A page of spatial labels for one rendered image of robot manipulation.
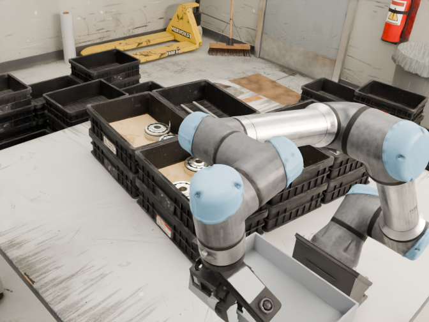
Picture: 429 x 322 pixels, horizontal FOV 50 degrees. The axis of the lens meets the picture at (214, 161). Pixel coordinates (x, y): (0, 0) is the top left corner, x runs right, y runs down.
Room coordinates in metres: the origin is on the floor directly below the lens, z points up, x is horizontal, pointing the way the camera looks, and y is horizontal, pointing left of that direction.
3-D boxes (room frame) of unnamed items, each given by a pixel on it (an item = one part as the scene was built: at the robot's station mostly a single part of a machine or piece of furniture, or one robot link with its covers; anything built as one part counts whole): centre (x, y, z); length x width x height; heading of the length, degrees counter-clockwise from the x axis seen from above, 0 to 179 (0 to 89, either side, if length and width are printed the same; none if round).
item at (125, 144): (1.60, 0.29, 0.92); 0.40 x 0.30 x 0.02; 40
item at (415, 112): (2.84, -1.12, 0.37); 0.42 x 0.34 x 0.46; 48
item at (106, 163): (1.60, 0.29, 0.76); 0.40 x 0.30 x 0.12; 40
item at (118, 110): (1.60, 0.29, 0.87); 0.40 x 0.30 x 0.11; 40
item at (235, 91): (2.43, -0.01, 0.71); 0.22 x 0.19 x 0.01; 48
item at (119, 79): (3.01, 0.81, 0.37); 0.40 x 0.30 x 0.45; 138
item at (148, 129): (1.64, 0.24, 0.86); 0.10 x 0.10 x 0.01
